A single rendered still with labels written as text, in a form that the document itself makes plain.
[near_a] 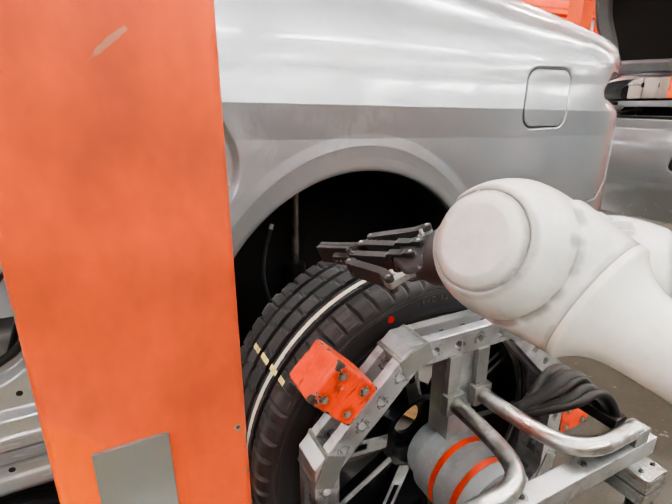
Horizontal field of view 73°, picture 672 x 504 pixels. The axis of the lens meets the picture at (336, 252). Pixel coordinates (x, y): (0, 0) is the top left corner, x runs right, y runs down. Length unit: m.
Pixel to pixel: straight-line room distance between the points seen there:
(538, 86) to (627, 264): 1.05
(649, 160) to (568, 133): 1.79
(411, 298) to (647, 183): 2.61
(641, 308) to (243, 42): 0.77
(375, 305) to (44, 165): 0.51
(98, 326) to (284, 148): 0.63
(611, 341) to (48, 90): 0.40
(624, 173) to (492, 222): 3.00
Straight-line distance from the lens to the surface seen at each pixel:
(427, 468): 0.85
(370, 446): 0.90
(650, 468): 0.86
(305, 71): 0.96
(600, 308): 0.34
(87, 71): 0.36
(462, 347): 0.75
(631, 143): 3.30
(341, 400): 0.65
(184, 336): 0.40
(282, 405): 0.74
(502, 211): 0.31
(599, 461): 0.79
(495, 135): 1.26
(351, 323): 0.72
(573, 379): 0.83
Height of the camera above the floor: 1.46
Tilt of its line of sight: 18 degrees down
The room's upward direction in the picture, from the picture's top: straight up
